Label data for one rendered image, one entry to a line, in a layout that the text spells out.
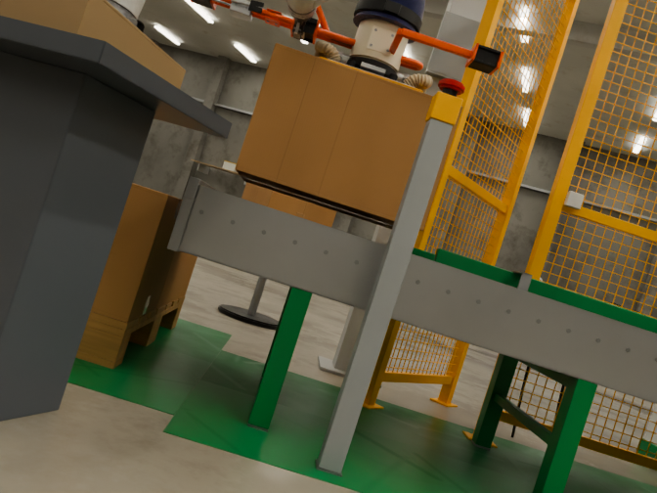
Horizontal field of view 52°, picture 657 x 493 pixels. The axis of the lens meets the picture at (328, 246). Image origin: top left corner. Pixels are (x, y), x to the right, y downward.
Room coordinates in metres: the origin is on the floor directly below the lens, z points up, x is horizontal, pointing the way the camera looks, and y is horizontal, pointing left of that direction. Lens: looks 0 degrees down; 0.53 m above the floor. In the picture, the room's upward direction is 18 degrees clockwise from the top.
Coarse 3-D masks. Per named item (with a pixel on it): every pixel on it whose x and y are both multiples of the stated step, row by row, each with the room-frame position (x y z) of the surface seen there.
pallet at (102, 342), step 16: (176, 304) 2.80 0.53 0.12; (96, 320) 1.98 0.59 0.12; (112, 320) 1.98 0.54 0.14; (144, 320) 2.21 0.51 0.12; (160, 320) 2.54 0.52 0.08; (176, 320) 2.95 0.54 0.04; (96, 336) 1.98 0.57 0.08; (112, 336) 1.98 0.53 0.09; (128, 336) 2.05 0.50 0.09; (144, 336) 2.41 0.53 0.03; (80, 352) 1.98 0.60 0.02; (96, 352) 1.98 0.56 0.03; (112, 352) 1.98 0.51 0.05; (112, 368) 1.98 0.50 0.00
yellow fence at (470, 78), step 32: (576, 0) 3.22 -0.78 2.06; (480, 32) 2.63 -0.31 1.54; (544, 32) 3.07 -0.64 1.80; (544, 64) 3.16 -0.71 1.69; (544, 96) 3.22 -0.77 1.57; (480, 128) 2.81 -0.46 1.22; (512, 128) 3.06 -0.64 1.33; (448, 160) 2.61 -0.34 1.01; (480, 192) 2.94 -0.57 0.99; (512, 192) 3.22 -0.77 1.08; (384, 352) 2.61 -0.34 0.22; (416, 352) 2.87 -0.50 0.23; (448, 352) 3.13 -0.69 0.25; (448, 384) 3.23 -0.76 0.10
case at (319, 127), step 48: (288, 48) 1.99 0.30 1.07; (288, 96) 2.00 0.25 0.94; (336, 96) 2.00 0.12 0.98; (384, 96) 2.01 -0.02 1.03; (432, 96) 2.02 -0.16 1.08; (288, 144) 2.00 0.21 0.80; (336, 144) 2.01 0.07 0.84; (384, 144) 2.01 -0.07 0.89; (288, 192) 2.21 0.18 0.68; (336, 192) 2.01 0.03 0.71; (384, 192) 2.02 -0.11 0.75; (432, 192) 2.02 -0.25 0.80
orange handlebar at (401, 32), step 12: (228, 0) 2.15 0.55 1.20; (252, 12) 2.16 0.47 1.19; (264, 12) 2.15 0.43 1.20; (276, 12) 2.16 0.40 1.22; (276, 24) 2.19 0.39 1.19; (288, 24) 2.20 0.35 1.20; (324, 36) 2.20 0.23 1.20; (336, 36) 2.16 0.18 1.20; (396, 36) 1.97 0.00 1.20; (408, 36) 1.94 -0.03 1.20; (420, 36) 1.93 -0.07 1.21; (348, 48) 2.22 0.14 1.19; (396, 48) 2.07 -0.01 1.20; (444, 48) 1.94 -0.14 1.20; (456, 48) 1.94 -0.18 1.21; (408, 60) 2.17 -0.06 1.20
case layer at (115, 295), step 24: (144, 192) 1.98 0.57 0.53; (144, 216) 1.98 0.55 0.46; (168, 216) 2.08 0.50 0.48; (120, 240) 1.98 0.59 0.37; (144, 240) 1.98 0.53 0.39; (168, 240) 2.20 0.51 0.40; (120, 264) 1.98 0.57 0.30; (144, 264) 1.98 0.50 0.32; (168, 264) 2.34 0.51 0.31; (192, 264) 2.89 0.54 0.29; (120, 288) 1.98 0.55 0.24; (144, 288) 2.06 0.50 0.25; (168, 288) 2.49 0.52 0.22; (96, 312) 1.98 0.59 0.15; (120, 312) 1.98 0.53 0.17; (144, 312) 2.18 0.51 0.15
